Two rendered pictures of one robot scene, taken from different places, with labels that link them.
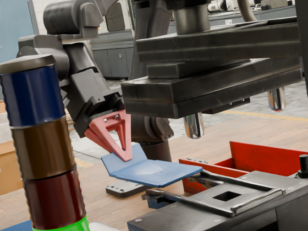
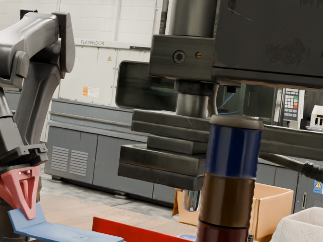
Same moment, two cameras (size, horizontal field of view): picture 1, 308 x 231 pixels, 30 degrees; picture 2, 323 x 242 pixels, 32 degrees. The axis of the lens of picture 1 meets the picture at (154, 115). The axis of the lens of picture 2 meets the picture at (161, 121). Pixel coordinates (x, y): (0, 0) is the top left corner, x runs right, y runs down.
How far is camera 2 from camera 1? 34 cm
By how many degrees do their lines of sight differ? 32
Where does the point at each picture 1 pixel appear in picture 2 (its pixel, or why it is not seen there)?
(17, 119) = (235, 170)
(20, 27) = not seen: outside the picture
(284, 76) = not seen: hidden behind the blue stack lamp
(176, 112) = (196, 185)
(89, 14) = (23, 64)
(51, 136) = (252, 191)
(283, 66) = not seen: hidden behind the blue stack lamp
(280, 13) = (10, 96)
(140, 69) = (25, 127)
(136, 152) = (38, 212)
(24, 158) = (228, 206)
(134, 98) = (138, 163)
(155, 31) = (45, 94)
